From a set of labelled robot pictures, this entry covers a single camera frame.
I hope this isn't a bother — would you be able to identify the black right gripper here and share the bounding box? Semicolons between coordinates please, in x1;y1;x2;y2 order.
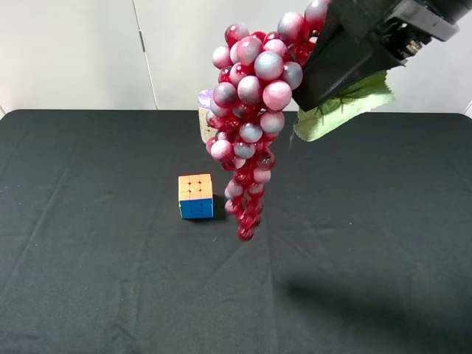
294;1;471;111

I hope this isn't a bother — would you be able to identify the purple-capped beige cylinder roll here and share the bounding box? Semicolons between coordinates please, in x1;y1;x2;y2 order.
198;89;216;144

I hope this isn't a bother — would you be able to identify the red plastic grape bunch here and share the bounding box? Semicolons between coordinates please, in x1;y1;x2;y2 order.
204;0;396;243

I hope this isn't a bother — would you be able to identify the black tablecloth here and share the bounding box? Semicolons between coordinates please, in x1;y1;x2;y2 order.
1;110;471;353

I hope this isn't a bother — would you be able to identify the multicoloured puzzle cube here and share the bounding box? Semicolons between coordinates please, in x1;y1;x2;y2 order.
178;173;214;220

